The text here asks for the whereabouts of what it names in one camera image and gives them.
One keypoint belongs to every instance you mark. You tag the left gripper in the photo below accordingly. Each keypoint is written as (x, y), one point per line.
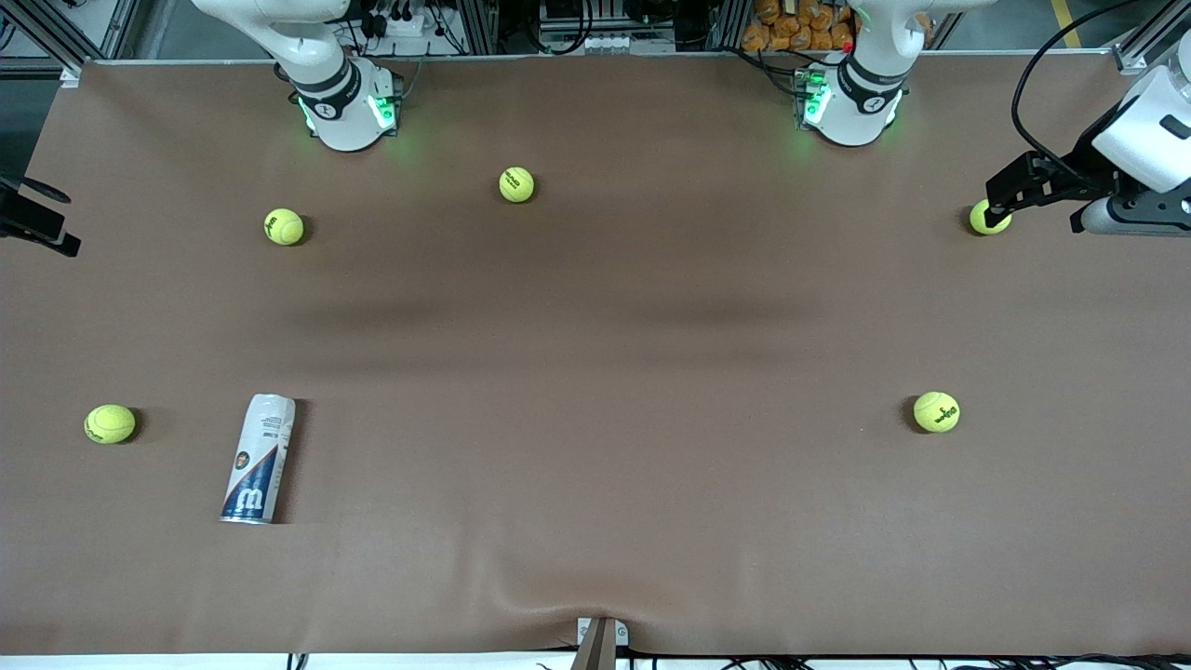
(1085, 169)

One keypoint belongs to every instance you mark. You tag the white blue tennis ball can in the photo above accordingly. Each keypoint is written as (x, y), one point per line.
(259, 456)

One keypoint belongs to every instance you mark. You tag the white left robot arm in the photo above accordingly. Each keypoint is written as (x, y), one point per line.
(851, 102)

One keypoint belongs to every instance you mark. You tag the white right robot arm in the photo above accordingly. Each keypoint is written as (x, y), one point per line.
(335, 102)

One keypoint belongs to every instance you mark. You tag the yellow-green tennis ball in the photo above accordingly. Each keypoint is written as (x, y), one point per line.
(977, 220)
(936, 411)
(516, 184)
(110, 423)
(284, 226)

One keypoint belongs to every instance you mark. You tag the orange snack packets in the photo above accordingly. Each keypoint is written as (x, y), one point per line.
(791, 28)

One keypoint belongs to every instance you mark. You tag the white power strip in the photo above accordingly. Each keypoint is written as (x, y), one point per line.
(400, 26)

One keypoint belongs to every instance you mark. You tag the white connector strip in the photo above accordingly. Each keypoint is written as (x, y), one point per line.
(605, 44)

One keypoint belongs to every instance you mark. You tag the brown table mat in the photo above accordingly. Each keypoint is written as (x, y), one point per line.
(651, 465)

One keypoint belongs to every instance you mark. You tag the aluminium frame beam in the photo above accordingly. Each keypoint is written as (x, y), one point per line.
(46, 33)
(1140, 51)

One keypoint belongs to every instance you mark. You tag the aluminium frame post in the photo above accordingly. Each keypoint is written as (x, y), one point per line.
(479, 28)

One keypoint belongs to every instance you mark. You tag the grey metal edge bracket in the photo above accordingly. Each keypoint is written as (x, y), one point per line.
(600, 647)

